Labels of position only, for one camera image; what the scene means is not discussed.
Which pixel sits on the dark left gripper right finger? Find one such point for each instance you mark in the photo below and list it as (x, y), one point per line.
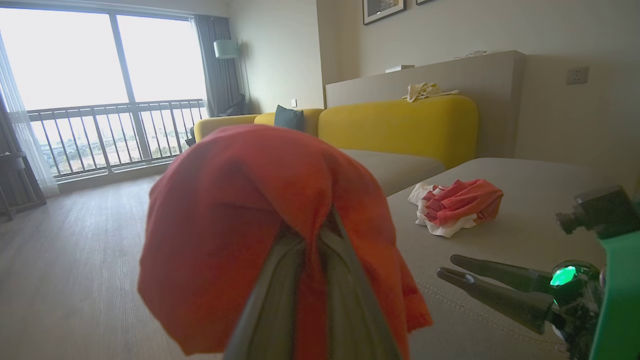
(352, 305)

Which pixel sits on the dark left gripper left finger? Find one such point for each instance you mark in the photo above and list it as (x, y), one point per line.
(272, 305)

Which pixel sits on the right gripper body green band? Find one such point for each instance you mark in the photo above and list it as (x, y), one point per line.
(617, 300)

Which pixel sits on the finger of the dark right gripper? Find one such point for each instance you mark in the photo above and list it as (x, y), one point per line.
(505, 274)
(505, 300)

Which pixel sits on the red and white garment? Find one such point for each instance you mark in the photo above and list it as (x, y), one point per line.
(465, 202)

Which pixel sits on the plain red garment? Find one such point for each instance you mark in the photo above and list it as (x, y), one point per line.
(225, 210)

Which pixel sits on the large grey sofa seat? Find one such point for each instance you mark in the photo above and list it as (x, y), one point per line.
(525, 220)

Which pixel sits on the tall yellow sofa backrest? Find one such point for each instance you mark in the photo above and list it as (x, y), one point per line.
(400, 130)

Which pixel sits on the low yellow sofa backrest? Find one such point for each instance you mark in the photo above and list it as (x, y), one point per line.
(225, 125)

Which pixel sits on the dark teal cushion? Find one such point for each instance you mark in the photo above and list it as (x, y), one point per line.
(289, 119)

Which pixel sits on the beige partition ledge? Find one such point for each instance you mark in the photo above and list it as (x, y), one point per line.
(490, 80)

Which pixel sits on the cream cloth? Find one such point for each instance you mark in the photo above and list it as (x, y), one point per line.
(422, 91)

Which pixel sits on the small white object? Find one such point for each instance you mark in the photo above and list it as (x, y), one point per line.
(472, 54)

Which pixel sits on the small flat box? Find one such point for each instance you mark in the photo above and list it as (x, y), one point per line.
(399, 68)

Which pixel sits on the dark grey curtain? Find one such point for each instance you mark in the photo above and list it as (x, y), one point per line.
(210, 70)

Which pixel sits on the floor lamp white shade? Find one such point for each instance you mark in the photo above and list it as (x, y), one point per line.
(226, 49)

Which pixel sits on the grey balcony railing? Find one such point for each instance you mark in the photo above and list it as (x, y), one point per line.
(100, 107)

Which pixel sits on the small framed picture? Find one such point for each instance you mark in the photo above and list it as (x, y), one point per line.
(424, 1)

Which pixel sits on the dark wooden side table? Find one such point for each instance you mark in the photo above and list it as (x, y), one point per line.
(15, 175)

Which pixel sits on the large framed picture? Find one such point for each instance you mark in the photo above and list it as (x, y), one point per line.
(382, 9)

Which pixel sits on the white sheer curtain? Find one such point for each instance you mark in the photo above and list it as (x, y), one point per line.
(20, 135)

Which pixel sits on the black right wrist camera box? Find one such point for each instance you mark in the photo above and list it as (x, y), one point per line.
(605, 210)

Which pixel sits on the white wall socket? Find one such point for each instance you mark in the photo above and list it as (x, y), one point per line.
(577, 75)

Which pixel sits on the grey window frame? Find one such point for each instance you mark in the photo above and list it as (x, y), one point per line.
(127, 85)

